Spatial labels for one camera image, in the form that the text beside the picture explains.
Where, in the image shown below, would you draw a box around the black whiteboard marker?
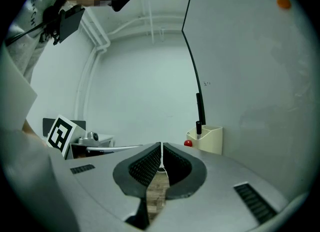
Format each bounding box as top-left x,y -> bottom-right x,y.
195,120 -> 203,141

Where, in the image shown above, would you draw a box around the black chest-mounted box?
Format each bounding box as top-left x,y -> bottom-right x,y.
52,3 -> 86,46

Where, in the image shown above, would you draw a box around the person's grey sweatshirt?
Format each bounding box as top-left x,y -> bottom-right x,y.
4,0 -> 73,85

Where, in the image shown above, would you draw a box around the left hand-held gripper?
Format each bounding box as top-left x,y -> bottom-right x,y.
46,114 -> 144,161

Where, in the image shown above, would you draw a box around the white wall pipes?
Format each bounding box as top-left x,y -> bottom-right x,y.
74,13 -> 112,127

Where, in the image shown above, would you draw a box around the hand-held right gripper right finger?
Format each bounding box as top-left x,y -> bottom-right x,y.
152,142 -> 292,232

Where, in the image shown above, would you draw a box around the orange round magnet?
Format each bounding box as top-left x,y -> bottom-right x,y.
275,0 -> 293,11

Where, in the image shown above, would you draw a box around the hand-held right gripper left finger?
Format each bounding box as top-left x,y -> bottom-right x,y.
51,142 -> 163,232

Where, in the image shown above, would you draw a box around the black cable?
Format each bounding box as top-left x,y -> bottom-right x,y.
4,17 -> 62,47

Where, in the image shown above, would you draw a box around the cream marker holder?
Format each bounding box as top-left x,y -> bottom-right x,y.
185,124 -> 224,156

